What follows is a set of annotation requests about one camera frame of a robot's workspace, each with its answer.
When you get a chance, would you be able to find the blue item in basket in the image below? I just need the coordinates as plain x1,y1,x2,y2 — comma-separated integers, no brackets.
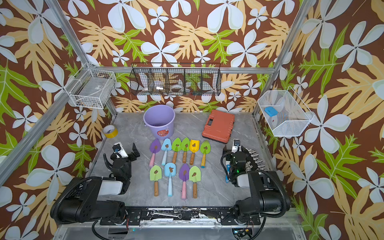
264,106,279,117

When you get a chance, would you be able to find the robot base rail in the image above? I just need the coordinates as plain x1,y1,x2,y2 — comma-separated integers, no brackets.
100,206,262,228

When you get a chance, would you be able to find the blue trowel blue handle front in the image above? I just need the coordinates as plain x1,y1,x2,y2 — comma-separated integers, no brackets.
165,163,177,197

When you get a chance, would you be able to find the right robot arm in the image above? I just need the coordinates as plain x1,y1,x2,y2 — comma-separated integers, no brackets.
220,148,291,225

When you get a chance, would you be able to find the purple trowel pink handle front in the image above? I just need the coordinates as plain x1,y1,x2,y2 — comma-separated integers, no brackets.
179,164,190,200

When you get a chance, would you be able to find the lime trowel wooden handle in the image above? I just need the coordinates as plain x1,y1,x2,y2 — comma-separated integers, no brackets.
189,166,201,199
150,165,162,197

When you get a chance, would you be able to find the blue trowel blue handle back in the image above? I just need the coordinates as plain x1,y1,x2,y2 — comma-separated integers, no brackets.
161,138,172,166

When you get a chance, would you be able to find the purple trowel pink handle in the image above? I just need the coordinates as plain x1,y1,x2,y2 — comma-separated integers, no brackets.
149,139,161,168
179,164,190,200

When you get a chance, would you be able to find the red plastic tool case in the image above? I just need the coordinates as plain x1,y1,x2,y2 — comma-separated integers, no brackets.
202,110,235,144

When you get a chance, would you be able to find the white wire basket right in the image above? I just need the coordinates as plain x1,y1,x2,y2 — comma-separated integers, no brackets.
258,87,315,138

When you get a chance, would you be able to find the blue trowel blue handle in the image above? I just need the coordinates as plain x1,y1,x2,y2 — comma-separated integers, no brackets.
165,163,177,197
161,138,172,166

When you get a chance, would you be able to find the purple trowel pink handle back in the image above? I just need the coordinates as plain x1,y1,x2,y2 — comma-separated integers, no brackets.
149,139,161,168

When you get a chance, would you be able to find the yellow trowel wooden handle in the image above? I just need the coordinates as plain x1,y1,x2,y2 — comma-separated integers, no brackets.
190,140,200,166

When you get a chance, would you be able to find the white wire basket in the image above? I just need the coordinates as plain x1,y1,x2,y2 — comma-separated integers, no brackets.
258,87,315,138
65,64,117,109

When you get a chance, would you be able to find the green trowel wooden handle left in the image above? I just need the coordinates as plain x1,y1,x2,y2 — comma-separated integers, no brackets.
172,138,182,164

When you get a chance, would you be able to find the yellow tape roll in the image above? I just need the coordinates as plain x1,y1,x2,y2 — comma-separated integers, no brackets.
103,125,118,139

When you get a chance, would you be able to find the white wire basket left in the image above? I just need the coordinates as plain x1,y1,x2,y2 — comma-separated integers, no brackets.
65,64,117,109

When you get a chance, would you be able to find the green trowel wooden handle right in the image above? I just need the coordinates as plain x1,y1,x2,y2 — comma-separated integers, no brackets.
181,137,190,164

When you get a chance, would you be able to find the green trowel yellow handle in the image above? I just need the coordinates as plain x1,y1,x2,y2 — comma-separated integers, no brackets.
200,140,211,168

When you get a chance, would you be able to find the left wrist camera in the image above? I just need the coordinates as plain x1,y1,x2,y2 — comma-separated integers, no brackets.
114,142,128,158

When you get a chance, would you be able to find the purple plastic bucket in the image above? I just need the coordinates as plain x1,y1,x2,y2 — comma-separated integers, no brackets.
143,105,176,140

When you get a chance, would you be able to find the black wire basket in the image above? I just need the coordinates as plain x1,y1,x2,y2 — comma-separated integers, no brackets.
129,63,222,96

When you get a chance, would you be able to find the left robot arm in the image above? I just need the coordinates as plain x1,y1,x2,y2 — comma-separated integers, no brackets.
50,143,140,225

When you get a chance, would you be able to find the green trowel wooden handle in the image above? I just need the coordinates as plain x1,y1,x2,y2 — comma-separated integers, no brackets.
172,138,182,164
181,137,190,164

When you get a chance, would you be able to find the white brush blue handle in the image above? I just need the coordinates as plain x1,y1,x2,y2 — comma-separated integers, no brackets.
226,164,231,183

